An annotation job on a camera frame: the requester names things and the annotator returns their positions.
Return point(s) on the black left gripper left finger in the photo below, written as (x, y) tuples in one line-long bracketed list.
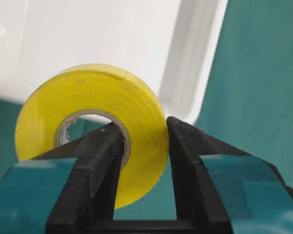
[(54, 192)]

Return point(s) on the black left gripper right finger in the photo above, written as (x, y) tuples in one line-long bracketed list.
[(223, 189)]

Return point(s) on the yellow tape roll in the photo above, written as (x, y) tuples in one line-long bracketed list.
[(109, 91)]

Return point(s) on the white plastic case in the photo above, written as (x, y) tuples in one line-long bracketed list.
[(169, 44)]

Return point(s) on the green table cloth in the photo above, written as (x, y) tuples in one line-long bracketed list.
[(248, 101)]

